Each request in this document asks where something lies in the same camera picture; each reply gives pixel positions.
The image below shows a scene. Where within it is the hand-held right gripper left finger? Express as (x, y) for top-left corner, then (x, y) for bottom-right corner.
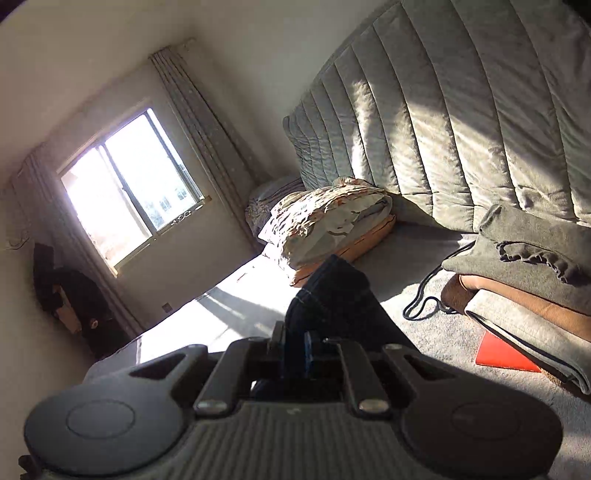
(130, 320), (289, 416)

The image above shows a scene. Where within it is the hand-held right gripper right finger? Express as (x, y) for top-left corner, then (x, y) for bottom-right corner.
(302, 330), (462, 415)

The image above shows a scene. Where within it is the navy blue garment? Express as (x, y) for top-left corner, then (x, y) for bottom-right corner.
(252, 254), (419, 402)

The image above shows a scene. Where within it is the grey fleece bed blanket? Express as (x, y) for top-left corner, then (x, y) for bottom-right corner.
(83, 222), (591, 480)

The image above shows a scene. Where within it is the black hanging coat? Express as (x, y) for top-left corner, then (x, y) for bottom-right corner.
(32, 242), (126, 361)

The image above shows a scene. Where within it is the red flat board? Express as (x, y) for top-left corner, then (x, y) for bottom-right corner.
(475, 330), (544, 374)

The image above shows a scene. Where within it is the pink hanging garment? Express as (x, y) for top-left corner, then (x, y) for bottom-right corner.
(51, 285), (82, 334)

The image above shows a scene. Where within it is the dark grey ruffled garment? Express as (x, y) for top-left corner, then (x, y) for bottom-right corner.
(442, 204), (591, 308)

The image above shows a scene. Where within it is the brown folded garment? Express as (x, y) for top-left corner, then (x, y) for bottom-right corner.
(440, 272), (591, 331)

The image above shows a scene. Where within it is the grey padded headboard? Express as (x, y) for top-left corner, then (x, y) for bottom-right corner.
(283, 0), (591, 232)

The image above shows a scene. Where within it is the black cord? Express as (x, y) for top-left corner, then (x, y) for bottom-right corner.
(403, 240), (476, 320)

